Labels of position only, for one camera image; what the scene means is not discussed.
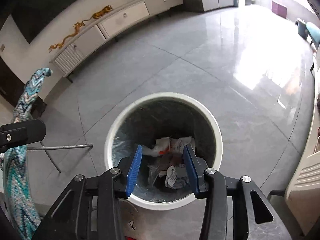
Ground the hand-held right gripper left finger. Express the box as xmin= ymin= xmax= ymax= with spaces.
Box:
xmin=32 ymin=144 xmax=143 ymax=240

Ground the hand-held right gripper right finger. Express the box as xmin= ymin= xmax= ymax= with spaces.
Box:
xmin=183 ymin=144 xmax=294 ymax=240

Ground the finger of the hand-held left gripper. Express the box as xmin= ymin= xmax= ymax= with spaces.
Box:
xmin=0 ymin=119 xmax=47 ymax=153

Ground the white printed packet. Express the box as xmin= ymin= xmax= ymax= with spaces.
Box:
xmin=165 ymin=165 xmax=193 ymax=189

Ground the clear plastic wrapper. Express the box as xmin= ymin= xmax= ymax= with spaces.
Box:
xmin=147 ymin=160 xmax=165 ymax=185

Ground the white printed wrapper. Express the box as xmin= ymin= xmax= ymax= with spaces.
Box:
xmin=170 ymin=136 xmax=196 ymax=153

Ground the white plastic wrapper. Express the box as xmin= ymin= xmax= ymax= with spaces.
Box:
xmin=142 ymin=136 xmax=173 ymax=157

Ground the white round trash bin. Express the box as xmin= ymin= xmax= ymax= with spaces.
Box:
xmin=104 ymin=92 xmax=223 ymax=211

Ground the dark brown door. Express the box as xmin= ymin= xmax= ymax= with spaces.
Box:
xmin=0 ymin=57 xmax=45 ymax=113

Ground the golden dragon figurine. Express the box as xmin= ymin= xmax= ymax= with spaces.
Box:
xmin=48 ymin=20 xmax=88 ymax=53

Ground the white ribbed cabinet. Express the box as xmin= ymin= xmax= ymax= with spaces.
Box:
xmin=285 ymin=52 xmax=320 ymax=235

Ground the golden tiger figurine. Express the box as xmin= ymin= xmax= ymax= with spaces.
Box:
xmin=92 ymin=4 xmax=113 ymax=20

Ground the white television cabinet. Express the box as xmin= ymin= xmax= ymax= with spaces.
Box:
xmin=49 ymin=0 xmax=184 ymax=83

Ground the grey bucket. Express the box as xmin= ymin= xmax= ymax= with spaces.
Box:
xmin=297 ymin=20 xmax=309 ymax=39

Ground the purple box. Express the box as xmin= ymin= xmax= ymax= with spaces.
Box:
xmin=271 ymin=1 xmax=288 ymax=18

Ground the teal stool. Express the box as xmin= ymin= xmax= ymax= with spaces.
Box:
xmin=306 ymin=22 xmax=320 ymax=48

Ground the metal table frame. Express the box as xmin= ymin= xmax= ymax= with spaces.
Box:
xmin=27 ymin=144 xmax=93 ymax=173

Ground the wall-mounted black television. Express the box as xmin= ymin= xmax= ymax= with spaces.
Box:
xmin=11 ymin=0 xmax=165 ymax=43

